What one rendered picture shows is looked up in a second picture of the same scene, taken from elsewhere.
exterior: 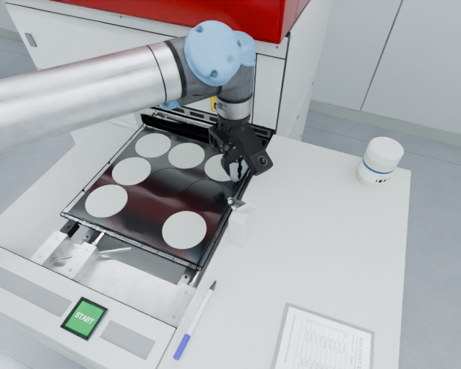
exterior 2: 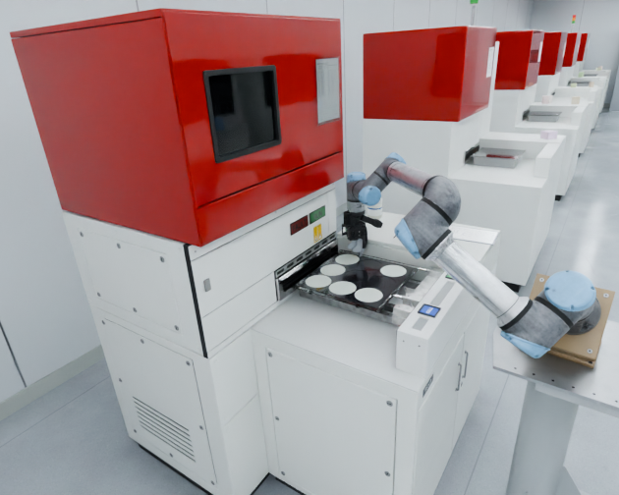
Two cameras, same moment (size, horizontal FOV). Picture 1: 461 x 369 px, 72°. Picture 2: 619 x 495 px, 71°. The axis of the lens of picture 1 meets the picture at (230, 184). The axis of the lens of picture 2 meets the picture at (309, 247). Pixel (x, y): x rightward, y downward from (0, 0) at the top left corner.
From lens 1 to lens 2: 172 cm
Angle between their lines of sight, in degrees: 64
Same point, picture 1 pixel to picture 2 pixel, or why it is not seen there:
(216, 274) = not seen: hidden behind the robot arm
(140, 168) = (341, 285)
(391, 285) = not seen: hidden behind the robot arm
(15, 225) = (368, 357)
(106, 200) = (368, 295)
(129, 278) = (422, 290)
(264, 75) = (330, 201)
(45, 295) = (444, 289)
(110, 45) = (266, 239)
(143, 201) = (370, 282)
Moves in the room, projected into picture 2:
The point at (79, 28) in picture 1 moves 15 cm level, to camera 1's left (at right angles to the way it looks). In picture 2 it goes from (249, 240) to (233, 259)
